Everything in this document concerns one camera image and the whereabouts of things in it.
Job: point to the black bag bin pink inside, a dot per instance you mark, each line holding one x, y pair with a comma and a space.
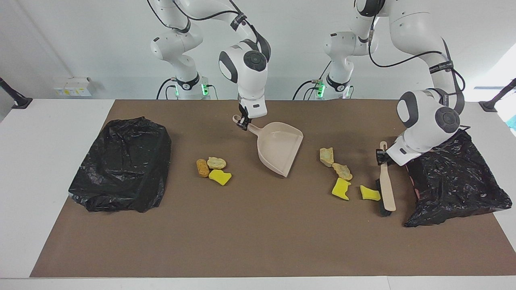
455, 185

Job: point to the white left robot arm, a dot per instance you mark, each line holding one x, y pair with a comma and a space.
423, 117

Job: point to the brown foam chunk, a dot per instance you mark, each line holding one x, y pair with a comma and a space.
202, 167

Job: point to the cyan object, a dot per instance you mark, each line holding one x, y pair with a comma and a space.
512, 122

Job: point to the black stand foot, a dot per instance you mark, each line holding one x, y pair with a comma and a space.
20, 102
489, 105

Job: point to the beige brush black bristles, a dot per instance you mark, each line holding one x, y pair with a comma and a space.
388, 189

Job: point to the beige foam chunk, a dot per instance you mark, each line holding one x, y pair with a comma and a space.
216, 162
342, 172
326, 157

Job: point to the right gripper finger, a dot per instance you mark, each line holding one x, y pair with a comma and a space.
246, 124
240, 123

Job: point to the brown table mat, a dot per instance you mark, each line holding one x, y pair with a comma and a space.
258, 233

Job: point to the black bag lined bin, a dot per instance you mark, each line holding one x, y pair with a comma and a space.
121, 161

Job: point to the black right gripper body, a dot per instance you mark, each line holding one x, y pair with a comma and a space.
244, 110

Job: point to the beige plastic dustpan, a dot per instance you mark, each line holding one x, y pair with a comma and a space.
280, 149

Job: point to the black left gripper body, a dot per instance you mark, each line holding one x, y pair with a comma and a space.
391, 157

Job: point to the yellow sponge piece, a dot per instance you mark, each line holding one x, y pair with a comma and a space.
370, 194
340, 189
220, 177

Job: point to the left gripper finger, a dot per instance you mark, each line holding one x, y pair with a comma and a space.
379, 157

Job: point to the white wall box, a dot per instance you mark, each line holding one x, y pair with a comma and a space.
72, 86

